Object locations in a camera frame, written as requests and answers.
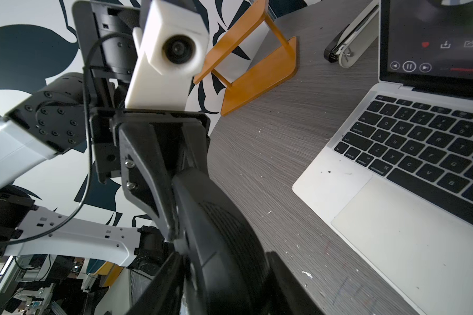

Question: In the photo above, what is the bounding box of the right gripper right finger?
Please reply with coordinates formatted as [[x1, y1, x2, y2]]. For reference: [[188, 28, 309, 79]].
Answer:
[[266, 252, 325, 315]]

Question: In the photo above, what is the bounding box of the black wireless mouse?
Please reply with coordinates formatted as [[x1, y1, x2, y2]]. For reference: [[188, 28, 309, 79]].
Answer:
[[172, 168, 270, 314]]

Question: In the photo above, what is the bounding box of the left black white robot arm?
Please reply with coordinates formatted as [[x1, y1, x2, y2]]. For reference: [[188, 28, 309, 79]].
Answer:
[[0, 1, 215, 266]]

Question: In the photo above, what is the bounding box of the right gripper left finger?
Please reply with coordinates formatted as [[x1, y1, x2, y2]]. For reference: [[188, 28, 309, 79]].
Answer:
[[127, 252, 185, 315]]

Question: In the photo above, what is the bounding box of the black silver stapler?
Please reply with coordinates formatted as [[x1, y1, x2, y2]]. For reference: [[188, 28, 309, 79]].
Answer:
[[323, 0, 380, 68]]

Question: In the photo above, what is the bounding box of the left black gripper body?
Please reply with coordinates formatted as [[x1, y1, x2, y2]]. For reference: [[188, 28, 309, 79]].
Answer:
[[89, 108, 210, 184]]

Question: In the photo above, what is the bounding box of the silver laptop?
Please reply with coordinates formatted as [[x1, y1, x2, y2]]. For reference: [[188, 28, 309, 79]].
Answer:
[[292, 1, 473, 314]]

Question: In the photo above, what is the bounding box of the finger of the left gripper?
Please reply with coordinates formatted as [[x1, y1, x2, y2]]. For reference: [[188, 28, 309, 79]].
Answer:
[[118, 123, 178, 242], [177, 121, 208, 175]]

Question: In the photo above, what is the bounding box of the orange two-tier stand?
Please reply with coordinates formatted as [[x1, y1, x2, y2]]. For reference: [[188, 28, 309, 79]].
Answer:
[[191, 1, 298, 116]]

